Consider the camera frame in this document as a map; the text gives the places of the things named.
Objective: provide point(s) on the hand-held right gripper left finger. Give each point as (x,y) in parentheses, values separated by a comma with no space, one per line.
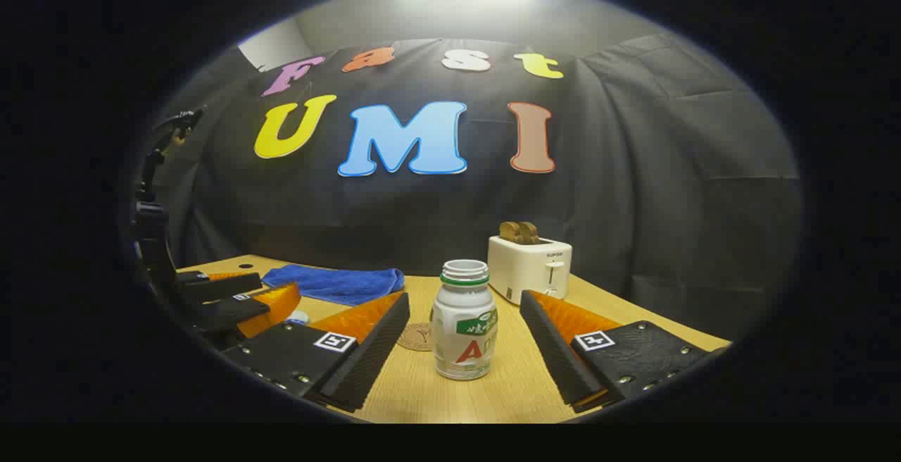
(380,349)

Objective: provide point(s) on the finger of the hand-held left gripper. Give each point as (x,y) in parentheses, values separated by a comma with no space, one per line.
(225,286)
(225,314)

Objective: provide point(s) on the white toaster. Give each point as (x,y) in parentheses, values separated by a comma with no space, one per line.
(524,272)

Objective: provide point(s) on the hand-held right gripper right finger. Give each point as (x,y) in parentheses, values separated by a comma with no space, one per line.
(556,356)

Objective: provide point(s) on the white water bottle green label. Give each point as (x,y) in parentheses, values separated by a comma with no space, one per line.
(463,321)

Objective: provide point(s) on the round brown coaster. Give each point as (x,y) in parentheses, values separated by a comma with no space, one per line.
(415,339)

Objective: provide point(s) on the black backdrop cloth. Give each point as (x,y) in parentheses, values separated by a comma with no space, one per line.
(633,187)

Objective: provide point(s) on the white teacup lid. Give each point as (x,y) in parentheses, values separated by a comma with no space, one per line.
(299,317)

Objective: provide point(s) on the blue towel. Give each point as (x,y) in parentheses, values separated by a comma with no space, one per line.
(338,282)

